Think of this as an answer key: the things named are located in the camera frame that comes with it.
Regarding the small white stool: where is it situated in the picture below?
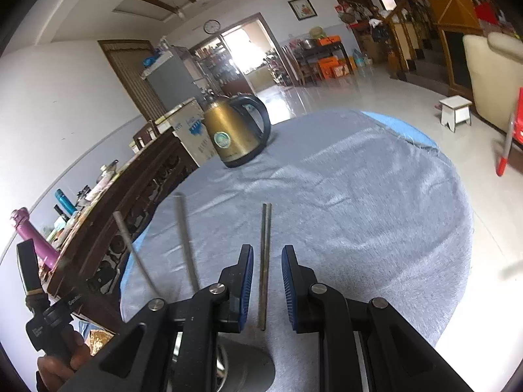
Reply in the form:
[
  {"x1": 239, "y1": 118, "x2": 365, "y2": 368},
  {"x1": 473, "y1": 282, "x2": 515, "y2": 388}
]
[{"x1": 439, "y1": 96, "x2": 472, "y2": 133}]

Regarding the red plastic child chair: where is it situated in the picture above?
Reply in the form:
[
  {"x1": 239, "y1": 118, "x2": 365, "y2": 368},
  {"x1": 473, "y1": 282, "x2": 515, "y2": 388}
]
[{"x1": 497, "y1": 88, "x2": 523, "y2": 177}]

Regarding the grey utensil holder cup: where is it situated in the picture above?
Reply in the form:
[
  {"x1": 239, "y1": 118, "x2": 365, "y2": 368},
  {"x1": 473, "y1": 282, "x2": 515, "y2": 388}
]
[{"x1": 217, "y1": 336, "x2": 276, "y2": 392}]

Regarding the person's left hand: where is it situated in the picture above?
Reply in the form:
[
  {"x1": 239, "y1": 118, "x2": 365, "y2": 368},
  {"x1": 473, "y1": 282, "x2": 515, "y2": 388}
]
[{"x1": 36, "y1": 331, "x2": 91, "y2": 392}]

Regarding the beige sofa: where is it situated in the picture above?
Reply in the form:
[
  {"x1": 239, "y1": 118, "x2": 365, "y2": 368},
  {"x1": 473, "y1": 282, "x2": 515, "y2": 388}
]
[{"x1": 463, "y1": 32, "x2": 523, "y2": 132}]

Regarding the blue water jug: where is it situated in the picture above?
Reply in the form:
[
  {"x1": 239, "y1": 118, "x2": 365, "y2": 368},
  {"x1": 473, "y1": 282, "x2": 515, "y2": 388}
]
[{"x1": 353, "y1": 49, "x2": 366, "y2": 68}]

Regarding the gold glitter bag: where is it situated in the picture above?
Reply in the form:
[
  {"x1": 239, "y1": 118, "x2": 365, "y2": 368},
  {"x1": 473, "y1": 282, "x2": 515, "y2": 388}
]
[{"x1": 86, "y1": 328, "x2": 113, "y2": 356}]

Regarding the purple thermos bottle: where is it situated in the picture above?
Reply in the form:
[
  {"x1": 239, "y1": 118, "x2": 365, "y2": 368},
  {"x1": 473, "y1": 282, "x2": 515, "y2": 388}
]
[{"x1": 11, "y1": 207, "x2": 59, "y2": 269}]

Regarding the dark wooden sideboard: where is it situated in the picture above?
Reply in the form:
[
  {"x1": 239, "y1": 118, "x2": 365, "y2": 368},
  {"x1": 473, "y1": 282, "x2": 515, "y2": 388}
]
[{"x1": 42, "y1": 127, "x2": 197, "y2": 333}]

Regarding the wooden staircase railing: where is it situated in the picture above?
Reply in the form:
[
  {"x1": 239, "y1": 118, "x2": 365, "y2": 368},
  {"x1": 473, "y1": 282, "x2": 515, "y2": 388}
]
[{"x1": 384, "y1": 0, "x2": 439, "y2": 72}]

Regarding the gold electric kettle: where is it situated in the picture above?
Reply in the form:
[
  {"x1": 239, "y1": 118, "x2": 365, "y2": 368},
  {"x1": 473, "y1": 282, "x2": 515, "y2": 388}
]
[{"x1": 203, "y1": 94, "x2": 271, "y2": 168}]

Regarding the grey tablecloth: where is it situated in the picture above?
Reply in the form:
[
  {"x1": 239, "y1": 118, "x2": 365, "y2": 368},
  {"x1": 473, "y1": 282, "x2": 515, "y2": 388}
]
[{"x1": 119, "y1": 108, "x2": 475, "y2": 392}]

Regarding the wooden chair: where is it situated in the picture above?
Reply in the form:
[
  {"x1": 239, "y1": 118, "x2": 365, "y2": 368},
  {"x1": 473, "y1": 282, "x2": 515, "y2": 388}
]
[{"x1": 133, "y1": 121, "x2": 160, "y2": 151}]

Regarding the teal thermos bottle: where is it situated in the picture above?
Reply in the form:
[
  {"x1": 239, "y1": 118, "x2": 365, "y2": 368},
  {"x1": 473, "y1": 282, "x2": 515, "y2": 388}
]
[{"x1": 55, "y1": 188, "x2": 77, "y2": 215}]

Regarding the white chest freezer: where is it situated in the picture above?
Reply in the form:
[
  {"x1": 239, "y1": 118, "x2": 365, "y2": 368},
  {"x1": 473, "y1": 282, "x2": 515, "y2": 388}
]
[{"x1": 155, "y1": 97, "x2": 216, "y2": 166}]

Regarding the dark chopstick one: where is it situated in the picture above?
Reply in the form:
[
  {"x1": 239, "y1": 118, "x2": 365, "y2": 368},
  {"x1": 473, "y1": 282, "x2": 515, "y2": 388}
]
[{"x1": 257, "y1": 204, "x2": 269, "y2": 331}]

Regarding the grey refrigerator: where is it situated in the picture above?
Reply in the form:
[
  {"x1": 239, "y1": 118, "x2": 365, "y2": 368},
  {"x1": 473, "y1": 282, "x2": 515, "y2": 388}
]
[{"x1": 141, "y1": 45, "x2": 209, "y2": 111}]

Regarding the round wall clock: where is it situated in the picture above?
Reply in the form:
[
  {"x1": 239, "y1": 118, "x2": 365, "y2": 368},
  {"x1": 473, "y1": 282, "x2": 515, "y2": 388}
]
[{"x1": 203, "y1": 19, "x2": 221, "y2": 35}]

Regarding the blue round table cover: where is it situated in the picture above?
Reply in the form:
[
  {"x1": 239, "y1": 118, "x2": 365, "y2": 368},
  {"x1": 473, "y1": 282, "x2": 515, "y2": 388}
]
[{"x1": 363, "y1": 111, "x2": 438, "y2": 149}]

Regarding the orange box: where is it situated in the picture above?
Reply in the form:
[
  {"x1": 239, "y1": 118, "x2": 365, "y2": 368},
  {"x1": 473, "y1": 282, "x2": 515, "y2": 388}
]
[{"x1": 317, "y1": 36, "x2": 341, "y2": 46}]

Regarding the dark wooden side table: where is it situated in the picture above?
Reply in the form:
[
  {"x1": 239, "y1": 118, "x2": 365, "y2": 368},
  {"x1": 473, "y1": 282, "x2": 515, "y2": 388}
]
[{"x1": 291, "y1": 41, "x2": 354, "y2": 87}]

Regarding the framed wall picture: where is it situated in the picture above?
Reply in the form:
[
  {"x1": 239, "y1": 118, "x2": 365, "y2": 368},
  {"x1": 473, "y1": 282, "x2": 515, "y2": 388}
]
[{"x1": 288, "y1": 0, "x2": 317, "y2": 21}]

